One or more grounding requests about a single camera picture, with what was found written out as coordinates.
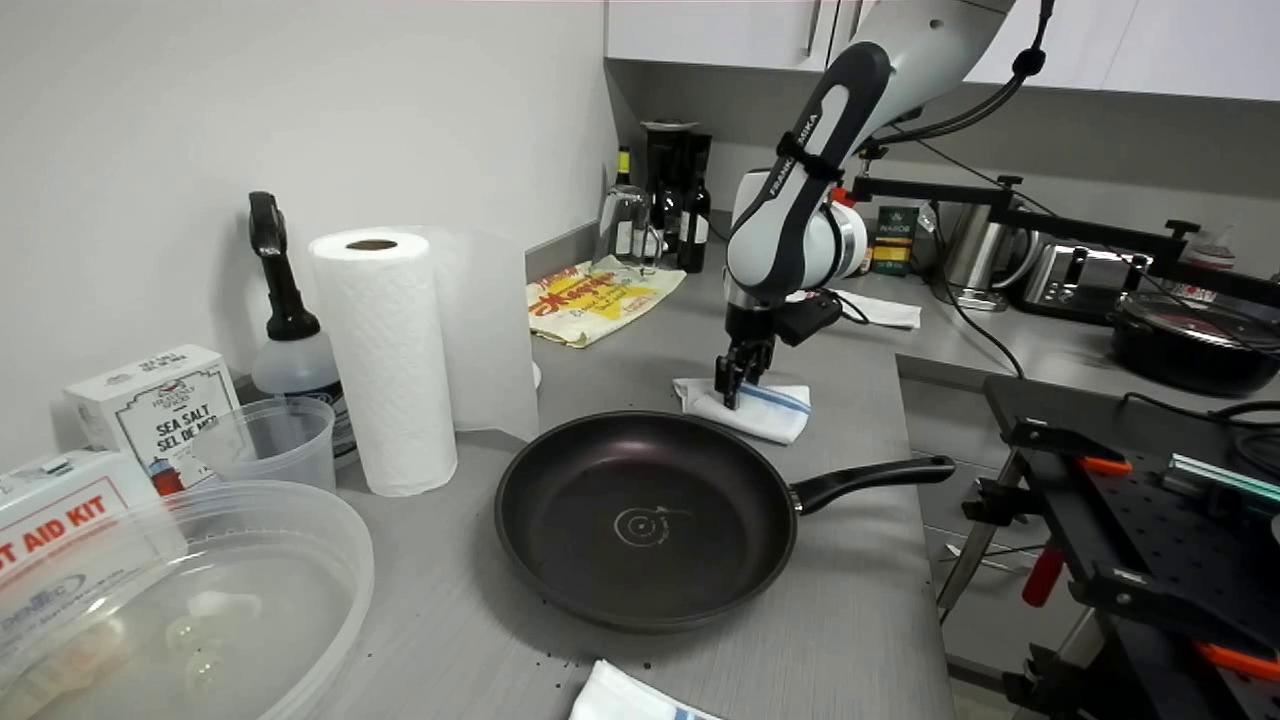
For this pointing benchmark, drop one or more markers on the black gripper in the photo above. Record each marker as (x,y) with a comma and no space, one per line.
(781,321)

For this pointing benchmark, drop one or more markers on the white towel blue stripes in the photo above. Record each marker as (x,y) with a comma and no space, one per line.
(778,414)

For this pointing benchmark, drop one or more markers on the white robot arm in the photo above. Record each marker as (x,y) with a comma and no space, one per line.
(801,241)

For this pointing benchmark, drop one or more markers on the black frying pan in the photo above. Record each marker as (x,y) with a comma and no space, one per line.
(641,523)

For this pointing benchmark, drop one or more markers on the white paper towel roll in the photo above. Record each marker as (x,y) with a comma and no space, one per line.
(386,363)

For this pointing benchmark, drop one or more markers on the dark bottle white label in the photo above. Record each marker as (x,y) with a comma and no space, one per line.
(694,228)
(648,232)

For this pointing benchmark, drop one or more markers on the white paper on counter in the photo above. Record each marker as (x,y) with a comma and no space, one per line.
(886,311)

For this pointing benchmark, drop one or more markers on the yellow packaged cleaning cloth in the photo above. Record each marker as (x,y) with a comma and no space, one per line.
(600,300)

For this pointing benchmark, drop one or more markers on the yellow box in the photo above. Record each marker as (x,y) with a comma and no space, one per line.
(903,237)

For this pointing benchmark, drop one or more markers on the dark bottle yellow cap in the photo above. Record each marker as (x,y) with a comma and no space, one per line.
(619,203)

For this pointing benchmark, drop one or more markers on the black coffee maker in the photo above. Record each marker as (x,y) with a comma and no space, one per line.
(668,159)

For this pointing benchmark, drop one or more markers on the silver kettle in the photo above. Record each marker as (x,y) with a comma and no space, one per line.
(981,252)

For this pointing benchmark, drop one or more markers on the white cloth blue print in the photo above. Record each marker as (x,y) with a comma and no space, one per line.
(625,699)

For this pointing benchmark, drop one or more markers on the silver toaster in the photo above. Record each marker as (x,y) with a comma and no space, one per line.
(1084,274)

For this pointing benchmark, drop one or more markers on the black round pot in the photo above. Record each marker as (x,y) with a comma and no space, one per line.
(1194,342)

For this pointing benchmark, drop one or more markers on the black pump bottle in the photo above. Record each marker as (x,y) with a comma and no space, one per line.
(285,321)

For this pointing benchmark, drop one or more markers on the small clear plastic container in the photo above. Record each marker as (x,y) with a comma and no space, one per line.
(285,444)

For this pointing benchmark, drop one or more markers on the black robot cart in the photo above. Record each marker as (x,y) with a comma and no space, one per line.
(1175,546)

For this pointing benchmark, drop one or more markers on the teal striped flat tool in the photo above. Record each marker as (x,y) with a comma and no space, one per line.
(1222,478)

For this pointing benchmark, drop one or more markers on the white sea salt box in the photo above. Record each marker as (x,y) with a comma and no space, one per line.
(164,414)

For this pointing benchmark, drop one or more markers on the large clear plastic bowl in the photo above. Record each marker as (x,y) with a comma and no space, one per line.
(201,614)

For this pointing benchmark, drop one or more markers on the white first aid kit box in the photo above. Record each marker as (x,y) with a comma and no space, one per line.
(66,525)

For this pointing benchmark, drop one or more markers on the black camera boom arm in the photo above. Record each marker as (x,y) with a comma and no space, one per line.
(932,190)

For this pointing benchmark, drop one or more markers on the white wall cabinet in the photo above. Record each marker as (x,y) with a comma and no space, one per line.
(1175,41)

